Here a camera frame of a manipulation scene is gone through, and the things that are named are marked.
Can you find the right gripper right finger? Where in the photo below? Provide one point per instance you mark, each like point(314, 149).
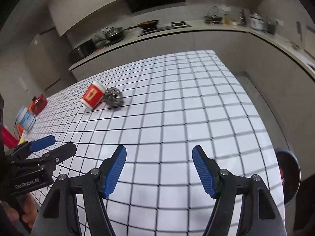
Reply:
point(259, 214)

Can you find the red paper cup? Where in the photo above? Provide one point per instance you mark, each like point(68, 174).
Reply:
point(93, 95)

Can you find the black wok on stove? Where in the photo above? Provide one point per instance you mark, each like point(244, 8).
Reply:
point(145, 25)

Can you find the lidded cooking pot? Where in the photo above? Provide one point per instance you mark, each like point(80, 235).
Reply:
point(113, 33)

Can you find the black microwave oven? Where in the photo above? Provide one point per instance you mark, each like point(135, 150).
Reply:
point(82, 51)

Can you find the metal dish rack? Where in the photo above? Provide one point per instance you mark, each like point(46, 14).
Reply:
point(214, 16)

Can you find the yellow oil bottle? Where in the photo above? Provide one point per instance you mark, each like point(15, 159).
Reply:
point(227, 19)

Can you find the white cutting board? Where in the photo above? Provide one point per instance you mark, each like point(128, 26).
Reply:
point(310, 41)

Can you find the steel wool scrubber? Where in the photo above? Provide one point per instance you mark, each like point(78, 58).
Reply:
point(113, 97)

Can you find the black gas stove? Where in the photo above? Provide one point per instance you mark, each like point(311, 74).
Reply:
point(172, 25)

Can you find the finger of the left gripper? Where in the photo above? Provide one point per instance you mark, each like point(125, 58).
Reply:
point(27, 148)
point(58, 155)

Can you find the red box on table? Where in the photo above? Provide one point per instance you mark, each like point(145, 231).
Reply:
point(37, 104)

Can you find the black trash bin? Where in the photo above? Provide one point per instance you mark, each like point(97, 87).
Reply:
point(290, 172)

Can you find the white rice cooker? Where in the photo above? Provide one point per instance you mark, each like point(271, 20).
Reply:
point(256, 22)

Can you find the blue white container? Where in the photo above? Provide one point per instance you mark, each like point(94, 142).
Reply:
point(25, 119)

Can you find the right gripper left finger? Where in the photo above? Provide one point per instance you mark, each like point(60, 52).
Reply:
point(58, 214)

